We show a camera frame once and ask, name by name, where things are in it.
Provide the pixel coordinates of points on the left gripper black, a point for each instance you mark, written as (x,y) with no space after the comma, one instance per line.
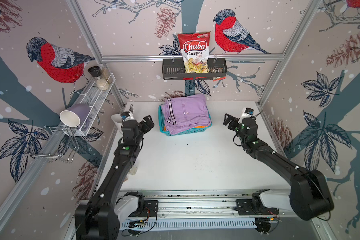
(150,121)

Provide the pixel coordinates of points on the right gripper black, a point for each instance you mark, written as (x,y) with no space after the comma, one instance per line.
(234,121)

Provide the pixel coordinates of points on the purple pants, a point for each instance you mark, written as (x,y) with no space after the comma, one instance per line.
(185,113)

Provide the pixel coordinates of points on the orange pants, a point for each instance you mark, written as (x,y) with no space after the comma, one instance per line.
(198,126)

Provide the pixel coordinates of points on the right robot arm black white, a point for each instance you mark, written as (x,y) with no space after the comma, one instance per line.
(309,195)

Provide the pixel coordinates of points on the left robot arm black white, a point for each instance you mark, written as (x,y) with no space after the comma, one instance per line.
(101,217)

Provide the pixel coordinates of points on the teal plastic basket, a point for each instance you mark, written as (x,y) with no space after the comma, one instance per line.
(162,124)

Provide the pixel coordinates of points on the white utensil holder cup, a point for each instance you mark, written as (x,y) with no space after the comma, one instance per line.
(118,121)

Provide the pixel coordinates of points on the glass spice bottle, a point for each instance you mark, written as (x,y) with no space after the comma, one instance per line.
(106,74)

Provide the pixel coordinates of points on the purple white cup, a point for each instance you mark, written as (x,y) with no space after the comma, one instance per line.
(75,115)

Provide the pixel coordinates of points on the black lid spice jar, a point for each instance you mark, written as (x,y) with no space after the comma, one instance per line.
(100,81)

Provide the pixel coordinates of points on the red cassava chips bag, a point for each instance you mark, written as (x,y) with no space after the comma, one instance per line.
(195,51)

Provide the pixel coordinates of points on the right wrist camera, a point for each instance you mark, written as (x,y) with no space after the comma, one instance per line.
(246,113)

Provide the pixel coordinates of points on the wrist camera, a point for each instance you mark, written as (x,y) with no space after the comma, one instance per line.
(126,116)
(246,113)

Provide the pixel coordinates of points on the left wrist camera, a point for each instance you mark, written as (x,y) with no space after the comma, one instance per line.
(126,116)

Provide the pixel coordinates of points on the white wire wall shelf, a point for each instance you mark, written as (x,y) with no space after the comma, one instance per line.
(94,98)

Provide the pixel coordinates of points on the black hanging wire shelf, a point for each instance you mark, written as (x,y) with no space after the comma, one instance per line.
(175,70)

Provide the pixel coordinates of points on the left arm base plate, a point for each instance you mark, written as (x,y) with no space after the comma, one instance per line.
(147,208)

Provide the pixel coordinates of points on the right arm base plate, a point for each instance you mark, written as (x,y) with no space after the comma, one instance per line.
(246,207)

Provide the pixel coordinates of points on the wire cup rack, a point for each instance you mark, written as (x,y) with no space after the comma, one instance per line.
(60,146)

